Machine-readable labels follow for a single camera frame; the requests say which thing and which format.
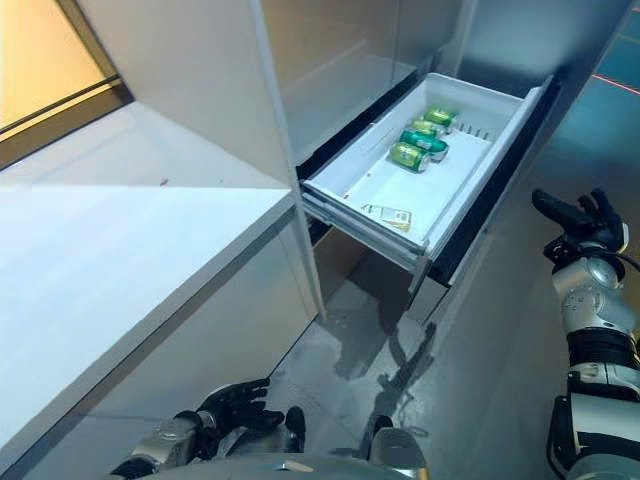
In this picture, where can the grey tall cabinet panel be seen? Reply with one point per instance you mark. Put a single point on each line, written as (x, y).
(525, 35)

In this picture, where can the grey robot torso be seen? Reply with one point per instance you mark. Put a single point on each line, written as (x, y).
(310, 470)

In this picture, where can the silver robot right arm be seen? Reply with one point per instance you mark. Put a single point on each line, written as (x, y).
(595, 300)

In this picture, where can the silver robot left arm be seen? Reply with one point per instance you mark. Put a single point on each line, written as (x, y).
(165, 440)

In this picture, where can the fridge drawer with white bin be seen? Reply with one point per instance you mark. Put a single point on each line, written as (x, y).
(450, 115)

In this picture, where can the teal green drink can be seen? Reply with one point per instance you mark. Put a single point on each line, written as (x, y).
(420, 140)

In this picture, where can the black framed window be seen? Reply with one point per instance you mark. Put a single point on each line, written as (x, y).
(40, 60)

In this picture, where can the flat beige drink carton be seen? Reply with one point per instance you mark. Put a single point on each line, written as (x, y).
(387, 216)

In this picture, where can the robot left leg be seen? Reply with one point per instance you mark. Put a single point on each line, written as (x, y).
(295, 425)

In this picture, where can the white tall side panel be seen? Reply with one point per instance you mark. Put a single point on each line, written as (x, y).
(200, 75)

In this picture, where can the light green drink can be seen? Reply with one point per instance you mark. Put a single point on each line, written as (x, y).
(439, 117)
(406, 156)
(425, 127)

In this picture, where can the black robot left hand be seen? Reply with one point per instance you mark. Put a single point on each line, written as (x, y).
(235, 410)

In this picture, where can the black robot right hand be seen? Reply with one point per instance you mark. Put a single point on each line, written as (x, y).
(590, 225)

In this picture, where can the white counter cabinet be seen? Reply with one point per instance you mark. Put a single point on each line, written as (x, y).
(200, 350)

